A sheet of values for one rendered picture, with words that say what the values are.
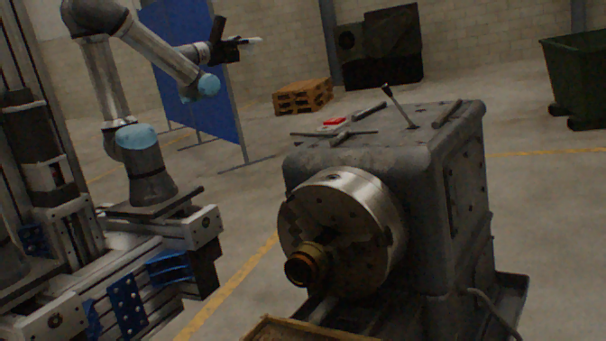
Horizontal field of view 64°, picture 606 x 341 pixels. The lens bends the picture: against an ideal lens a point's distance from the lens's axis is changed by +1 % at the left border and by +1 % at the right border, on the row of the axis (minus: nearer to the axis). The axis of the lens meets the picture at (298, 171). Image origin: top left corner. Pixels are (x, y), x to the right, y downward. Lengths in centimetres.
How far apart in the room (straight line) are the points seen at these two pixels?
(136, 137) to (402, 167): 78
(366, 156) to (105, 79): 85
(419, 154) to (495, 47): 983
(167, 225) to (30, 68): 58
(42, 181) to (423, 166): 99
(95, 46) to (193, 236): 65
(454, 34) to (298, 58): 358
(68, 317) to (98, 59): 78
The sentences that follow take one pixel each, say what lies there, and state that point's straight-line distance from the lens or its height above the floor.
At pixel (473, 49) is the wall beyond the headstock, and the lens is 1102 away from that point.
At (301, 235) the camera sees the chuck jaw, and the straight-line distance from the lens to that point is 113.
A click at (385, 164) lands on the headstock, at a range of 123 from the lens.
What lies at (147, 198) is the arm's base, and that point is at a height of 119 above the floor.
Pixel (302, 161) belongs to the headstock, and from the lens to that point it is 135.
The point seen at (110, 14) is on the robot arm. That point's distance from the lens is 152.
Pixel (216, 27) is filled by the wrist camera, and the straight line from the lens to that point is 180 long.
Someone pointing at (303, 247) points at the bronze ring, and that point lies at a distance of 110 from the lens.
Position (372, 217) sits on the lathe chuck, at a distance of 110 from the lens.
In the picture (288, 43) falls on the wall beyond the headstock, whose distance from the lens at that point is 1203.
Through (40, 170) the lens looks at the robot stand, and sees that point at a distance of 144.
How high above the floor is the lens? 160
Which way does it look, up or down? 17 degrees down
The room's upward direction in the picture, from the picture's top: 11 degrees counter-clockwise
